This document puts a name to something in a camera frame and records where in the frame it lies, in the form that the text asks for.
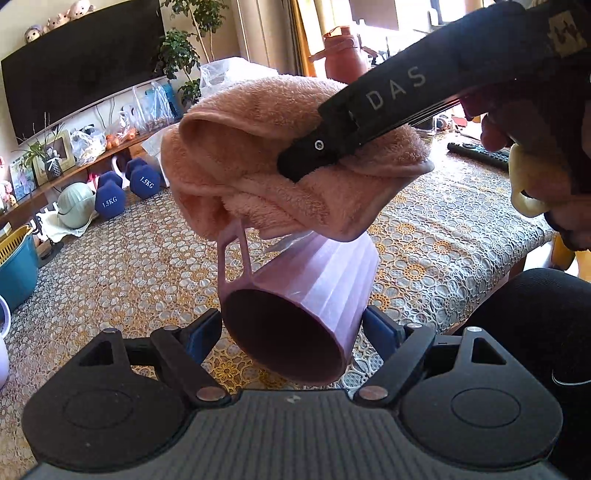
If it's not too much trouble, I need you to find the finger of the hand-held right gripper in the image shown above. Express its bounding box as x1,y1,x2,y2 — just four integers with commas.
277,129,363,182

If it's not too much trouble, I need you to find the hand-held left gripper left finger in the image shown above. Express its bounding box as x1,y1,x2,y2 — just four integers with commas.
76,308,232,408

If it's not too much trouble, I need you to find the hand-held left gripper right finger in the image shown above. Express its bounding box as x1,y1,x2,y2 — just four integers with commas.
353,305,507,408

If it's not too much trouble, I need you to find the pink fluffy towel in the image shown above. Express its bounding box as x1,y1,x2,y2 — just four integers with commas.
159,76,437,243

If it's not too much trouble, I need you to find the pink ribbed plastic cup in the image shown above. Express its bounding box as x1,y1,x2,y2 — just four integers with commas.
216,217,380,385

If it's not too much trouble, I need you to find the person's right hand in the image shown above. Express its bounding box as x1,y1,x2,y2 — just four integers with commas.
462,60,591,251

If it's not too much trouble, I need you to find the lace patterned tablecloth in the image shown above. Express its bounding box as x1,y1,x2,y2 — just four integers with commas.
0,117,556,446

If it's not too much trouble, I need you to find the pink water bottle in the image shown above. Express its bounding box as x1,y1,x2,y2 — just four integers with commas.
308,25,380,86

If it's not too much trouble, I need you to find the black remote control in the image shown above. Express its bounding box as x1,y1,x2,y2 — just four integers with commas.
446,141,511,172

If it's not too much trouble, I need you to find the white plastic bag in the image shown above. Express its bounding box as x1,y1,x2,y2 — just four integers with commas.
198,56,279,99

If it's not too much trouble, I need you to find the clear plastic bag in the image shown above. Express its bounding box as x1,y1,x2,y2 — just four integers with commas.
133,80,184,136

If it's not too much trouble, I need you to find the tall green houseplant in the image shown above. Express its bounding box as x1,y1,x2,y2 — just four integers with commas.
156,0,232,108

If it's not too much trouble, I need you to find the blue dumbbell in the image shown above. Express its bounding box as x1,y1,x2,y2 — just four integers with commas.
94,171,128,220
124,157,162,200

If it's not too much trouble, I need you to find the white cloth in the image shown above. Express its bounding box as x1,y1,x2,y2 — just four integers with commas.
41,210,100,244

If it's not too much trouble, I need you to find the bag of oranges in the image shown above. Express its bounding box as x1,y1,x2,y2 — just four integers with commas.
105,127,139,151

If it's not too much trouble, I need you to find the blue plastic bin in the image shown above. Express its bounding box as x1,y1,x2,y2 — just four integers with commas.
0,233,40,313

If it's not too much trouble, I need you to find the yellow wooden chair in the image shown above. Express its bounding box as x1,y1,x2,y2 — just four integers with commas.
551,232,583,273

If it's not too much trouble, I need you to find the white round pot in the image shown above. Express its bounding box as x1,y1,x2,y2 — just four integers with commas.
0,294,13,389

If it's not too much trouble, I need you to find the yellow slotted basket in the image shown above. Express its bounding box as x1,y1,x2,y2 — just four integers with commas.
0,225,34,267

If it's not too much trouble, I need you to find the wooden television shelf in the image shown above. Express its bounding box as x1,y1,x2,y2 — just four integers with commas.
0,129,163,232

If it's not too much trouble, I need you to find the crumpled plastic bag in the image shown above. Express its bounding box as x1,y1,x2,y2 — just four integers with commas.
69,128,107,167

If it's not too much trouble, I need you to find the colourful picture card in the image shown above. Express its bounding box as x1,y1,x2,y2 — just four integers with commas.
8,154,38,202

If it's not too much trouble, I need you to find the black curved television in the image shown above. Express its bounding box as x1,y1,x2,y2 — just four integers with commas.
0,0,168,145

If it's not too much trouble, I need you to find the small potted plant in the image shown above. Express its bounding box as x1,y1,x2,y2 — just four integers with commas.
17,114,66,182

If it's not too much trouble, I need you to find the white photo frame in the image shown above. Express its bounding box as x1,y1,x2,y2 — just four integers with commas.
39,130,77,184

